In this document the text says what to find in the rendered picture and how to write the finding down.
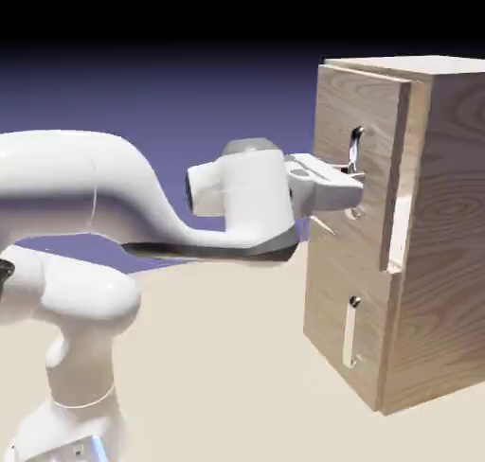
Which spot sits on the light wood cabinet door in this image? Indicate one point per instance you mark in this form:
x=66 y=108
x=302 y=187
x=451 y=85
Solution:
x=341 y=128
x=329 y=299

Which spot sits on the light wood cabinet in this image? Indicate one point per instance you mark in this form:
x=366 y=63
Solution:
x=447 y=242

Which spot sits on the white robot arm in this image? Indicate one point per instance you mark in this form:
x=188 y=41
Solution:
x=242 y=189

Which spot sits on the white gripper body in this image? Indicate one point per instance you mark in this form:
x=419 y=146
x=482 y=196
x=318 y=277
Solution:
x=329 y=189

